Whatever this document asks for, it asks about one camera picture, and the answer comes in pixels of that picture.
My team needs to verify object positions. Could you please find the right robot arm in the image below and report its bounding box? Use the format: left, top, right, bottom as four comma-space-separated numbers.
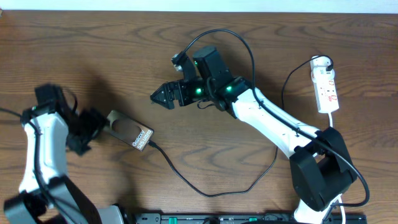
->
150, 46, 364, 223

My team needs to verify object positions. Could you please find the white power strip cord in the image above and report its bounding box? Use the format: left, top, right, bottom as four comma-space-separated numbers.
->
327, 112, 347, 224

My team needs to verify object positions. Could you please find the black camera cable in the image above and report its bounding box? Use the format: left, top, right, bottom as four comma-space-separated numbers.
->
180, 29, 371, 218
0, 105, 81, 224

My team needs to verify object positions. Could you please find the black USB charging cable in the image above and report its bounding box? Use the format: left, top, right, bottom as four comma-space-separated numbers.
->
147, 55, 335, 198

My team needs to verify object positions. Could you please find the black left camera cable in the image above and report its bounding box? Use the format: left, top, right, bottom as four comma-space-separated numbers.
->
0, 105, 81, 224

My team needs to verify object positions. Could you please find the black right camera cable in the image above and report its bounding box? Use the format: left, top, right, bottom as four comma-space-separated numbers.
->
180, 29, 371, 218

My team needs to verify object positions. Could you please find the white power strip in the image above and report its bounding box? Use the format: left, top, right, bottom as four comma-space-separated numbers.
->
310, 55, 339, 114

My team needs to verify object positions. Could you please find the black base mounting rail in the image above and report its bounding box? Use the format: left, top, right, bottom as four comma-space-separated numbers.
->
133, 212, 368, 224

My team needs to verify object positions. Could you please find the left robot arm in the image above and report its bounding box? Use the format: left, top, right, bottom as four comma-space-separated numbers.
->
4, 83, 130, 223

